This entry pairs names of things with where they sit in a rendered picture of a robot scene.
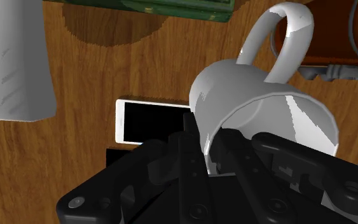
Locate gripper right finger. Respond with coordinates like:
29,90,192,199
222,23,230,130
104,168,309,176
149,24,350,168
210,128,358,224

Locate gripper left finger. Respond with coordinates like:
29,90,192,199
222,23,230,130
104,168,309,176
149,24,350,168
56,113,214,224

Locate white mug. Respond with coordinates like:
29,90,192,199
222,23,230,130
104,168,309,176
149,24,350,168
188,1,340,175

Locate white smartphone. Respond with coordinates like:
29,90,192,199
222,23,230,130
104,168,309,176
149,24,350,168
114,96,196,146

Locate grey metal tool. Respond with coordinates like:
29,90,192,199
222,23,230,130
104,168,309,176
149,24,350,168
298,63,358,83

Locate dark brown box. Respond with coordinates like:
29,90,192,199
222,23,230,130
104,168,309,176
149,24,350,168
273,0,358,67

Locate green book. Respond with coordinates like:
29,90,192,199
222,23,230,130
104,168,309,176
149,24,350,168
43,0,236,23

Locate white tall cylinder object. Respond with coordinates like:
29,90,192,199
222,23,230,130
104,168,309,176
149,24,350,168
0,0,57,122

